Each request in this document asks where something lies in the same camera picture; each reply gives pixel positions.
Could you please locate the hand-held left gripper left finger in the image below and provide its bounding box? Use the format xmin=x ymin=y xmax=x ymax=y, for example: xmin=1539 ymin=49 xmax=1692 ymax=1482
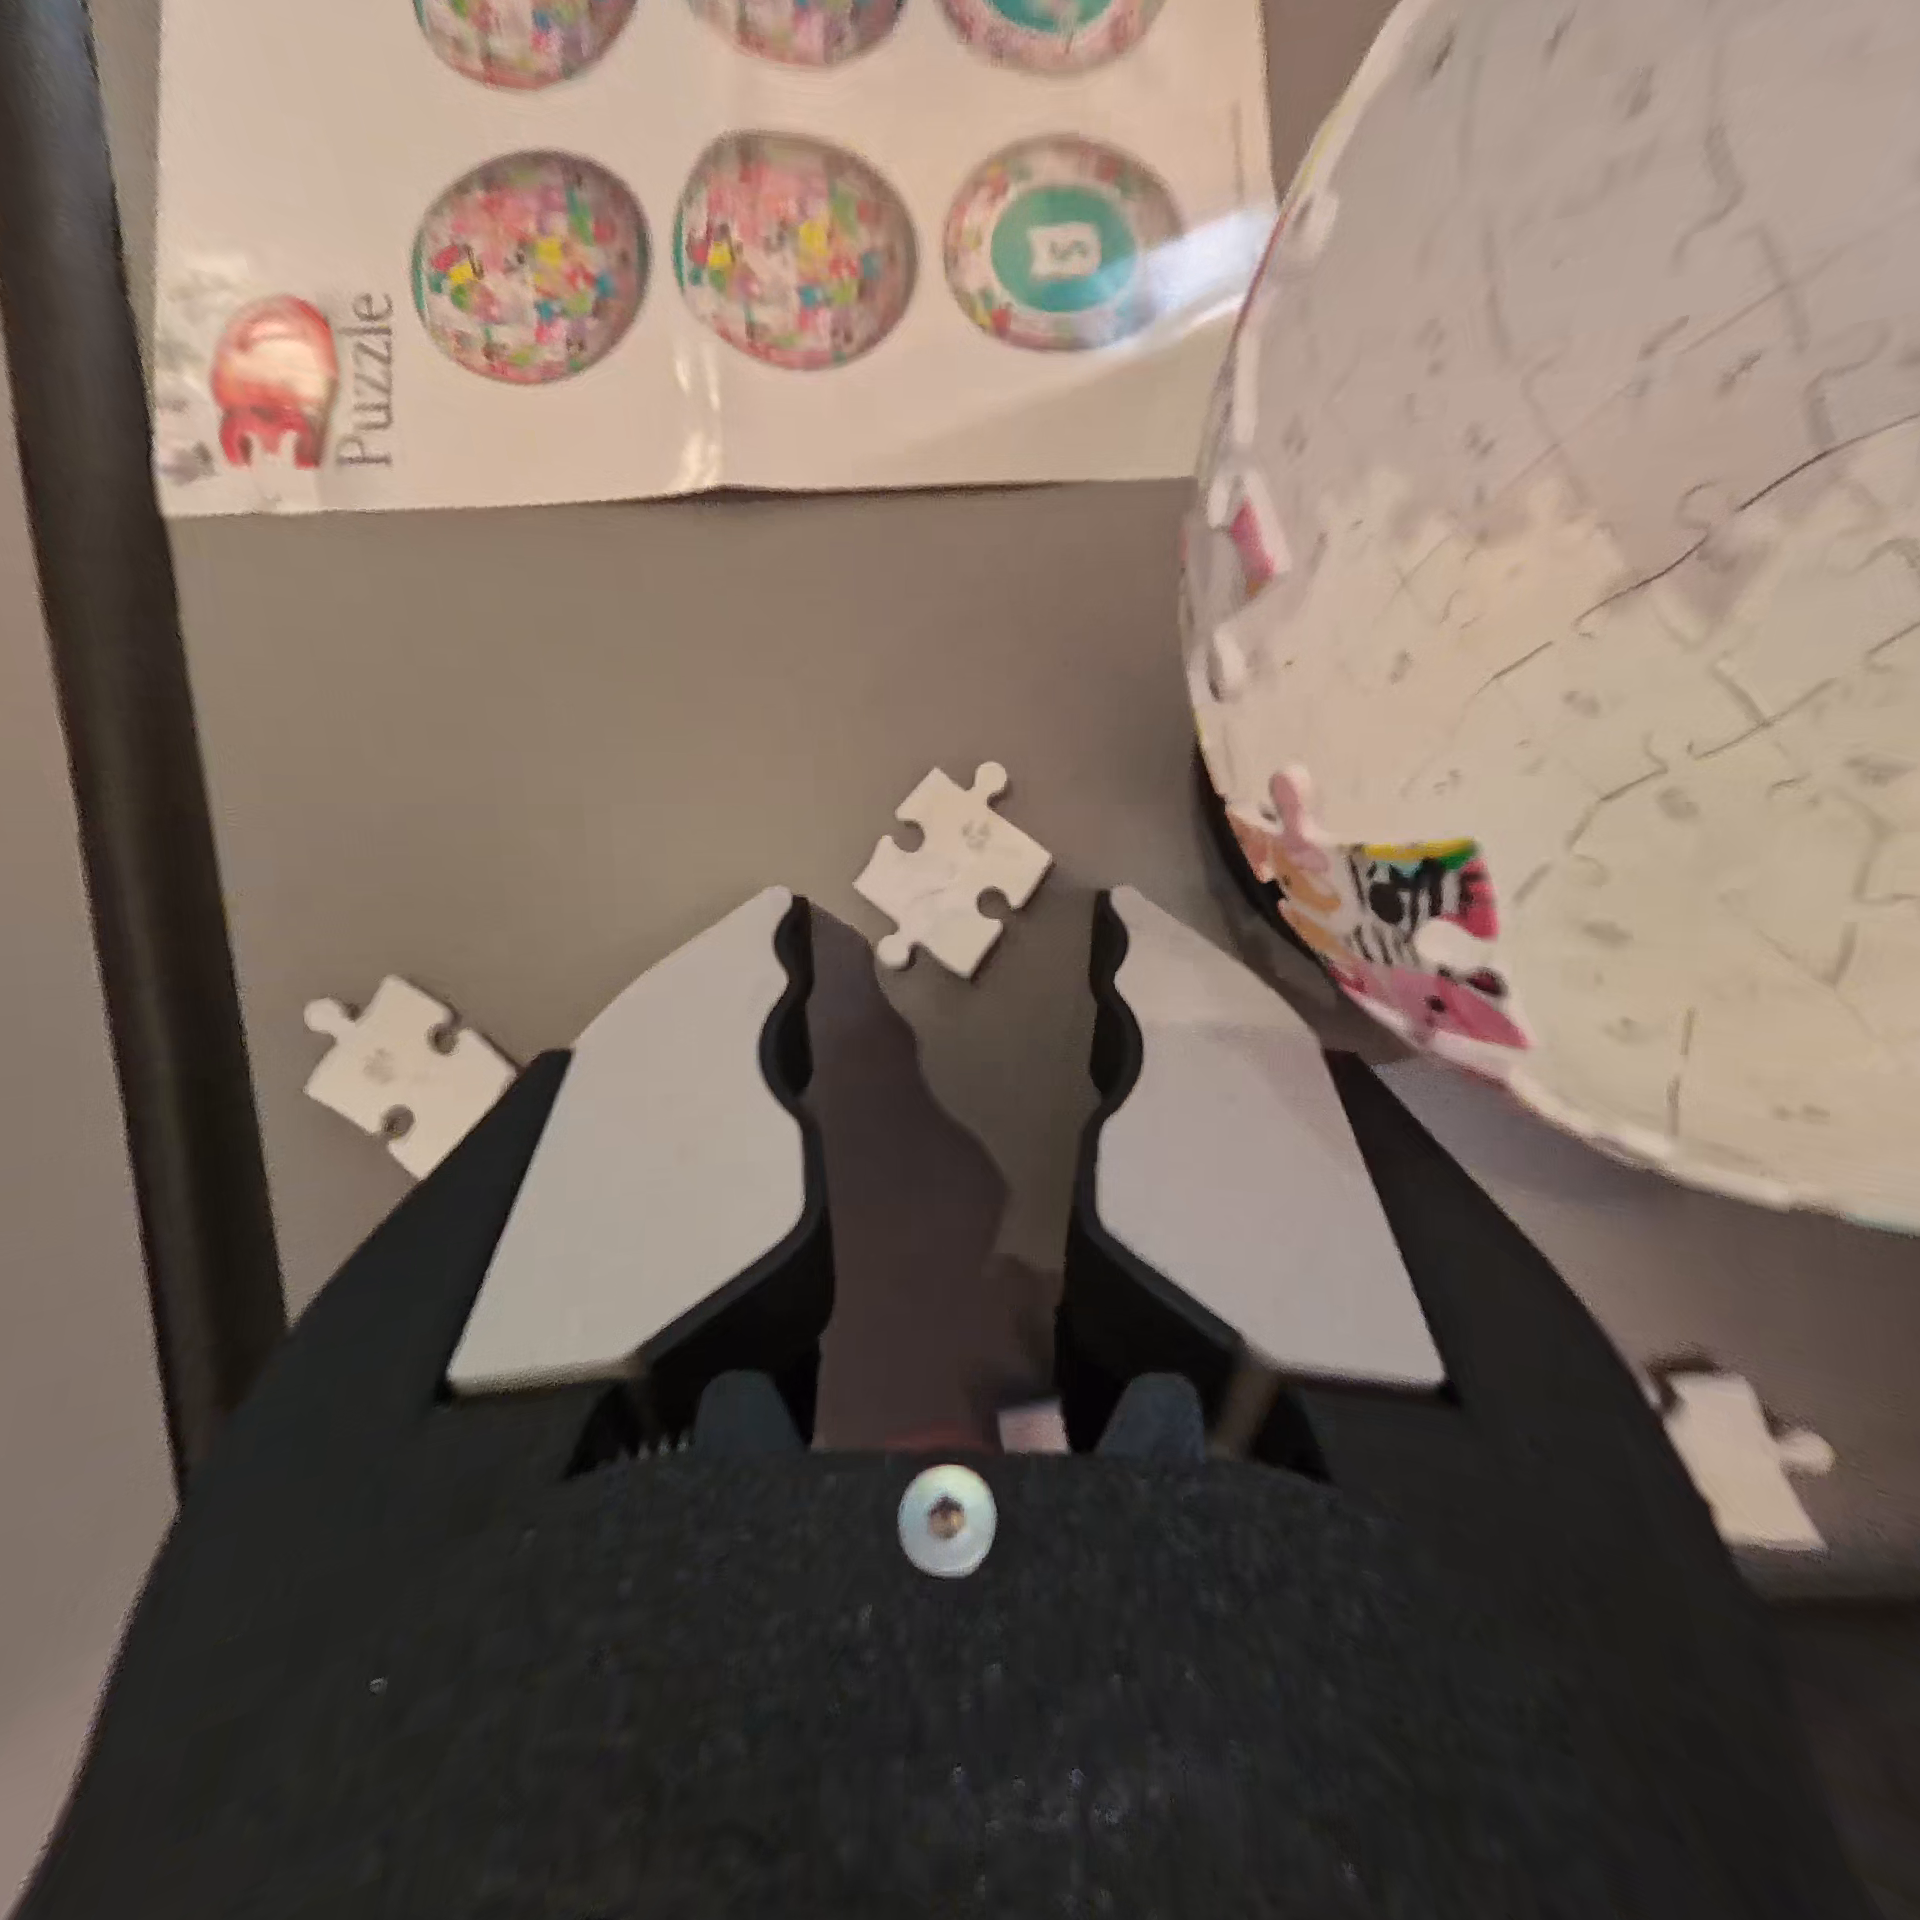
xmin=445 ymin=886 xmax=837 ymax=1399

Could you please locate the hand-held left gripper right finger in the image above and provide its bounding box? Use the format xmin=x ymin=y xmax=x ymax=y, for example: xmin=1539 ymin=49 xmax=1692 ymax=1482
xmin=1056 ymin=886 xmax=1451 ymax=1387

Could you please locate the colourful puzzle ball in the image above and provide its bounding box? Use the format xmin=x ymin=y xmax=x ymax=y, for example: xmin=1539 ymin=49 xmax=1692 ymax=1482
xmin=1176 ymin=0 xmax=1920 ymax=1238

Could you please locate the white puzzle piece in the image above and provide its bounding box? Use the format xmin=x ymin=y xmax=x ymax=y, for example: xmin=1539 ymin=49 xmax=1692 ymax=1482
xmin=852 ymin=762 xmax=1056 ymax=981
xmin=1641 ymin=1357 xmax=1835 ymax=1555
xmin=301 ymin=975 xmax=520 ymax=1179

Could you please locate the puzzle instruction sheet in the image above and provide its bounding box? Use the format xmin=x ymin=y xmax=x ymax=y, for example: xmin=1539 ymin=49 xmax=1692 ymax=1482
xmin=150 ymin=0 xmax=1276 ymax=519

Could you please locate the black table divider strip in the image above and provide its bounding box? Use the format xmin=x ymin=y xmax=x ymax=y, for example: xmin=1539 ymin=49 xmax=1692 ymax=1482
xmin=0 ymin=0 xmax=288 ymax=1472

